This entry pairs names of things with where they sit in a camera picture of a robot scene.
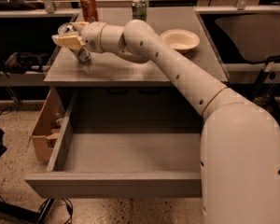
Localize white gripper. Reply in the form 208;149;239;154
52;21;106;53

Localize silver blue redbull can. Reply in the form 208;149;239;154
58;23;91;63

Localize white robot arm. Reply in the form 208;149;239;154
52;20;280;224

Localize orange soda can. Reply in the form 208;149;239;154
80;0;98;22

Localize green soda can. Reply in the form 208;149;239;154
132;0;147;21

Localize grey cabinet with top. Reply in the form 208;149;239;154
45;7;228;118

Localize open grey top drawer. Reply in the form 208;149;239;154
25;88;202;198

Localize black headphones on shelf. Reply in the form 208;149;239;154
0;52;49;75

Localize white paper bowl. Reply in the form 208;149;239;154
161;29;200;54

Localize cardboard box on floor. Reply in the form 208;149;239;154
31;91;64;161

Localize black cables on floor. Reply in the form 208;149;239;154
36;197;75;224

